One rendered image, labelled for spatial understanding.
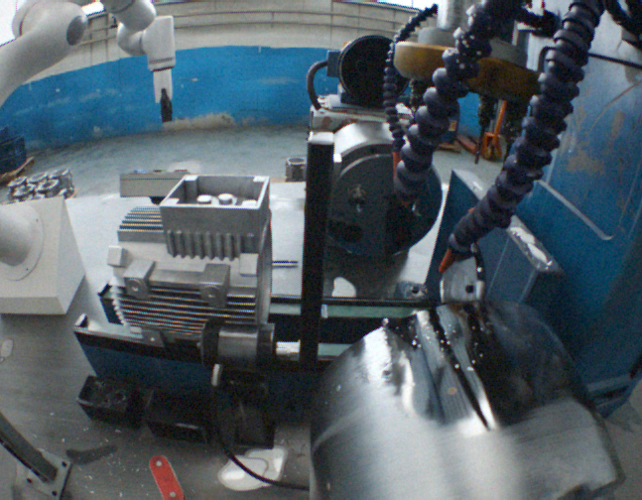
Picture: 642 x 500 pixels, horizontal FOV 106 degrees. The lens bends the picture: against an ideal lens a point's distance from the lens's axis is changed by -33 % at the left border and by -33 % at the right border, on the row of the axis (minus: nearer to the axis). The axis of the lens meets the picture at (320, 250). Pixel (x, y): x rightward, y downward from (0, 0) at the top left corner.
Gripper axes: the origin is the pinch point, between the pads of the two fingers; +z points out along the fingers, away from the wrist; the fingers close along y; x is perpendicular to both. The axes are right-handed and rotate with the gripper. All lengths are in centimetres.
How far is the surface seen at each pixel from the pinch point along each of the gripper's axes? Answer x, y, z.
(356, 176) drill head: 34, 60, 0
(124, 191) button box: -9.5, 41.5, 4.2
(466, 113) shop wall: 502, -384, 130
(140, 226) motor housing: -2, 71, -4
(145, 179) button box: -4.1, 42.4, 2.0
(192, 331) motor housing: 2, 80, 7
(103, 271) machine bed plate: -23, 35, 28
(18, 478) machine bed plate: -38, 93, 23
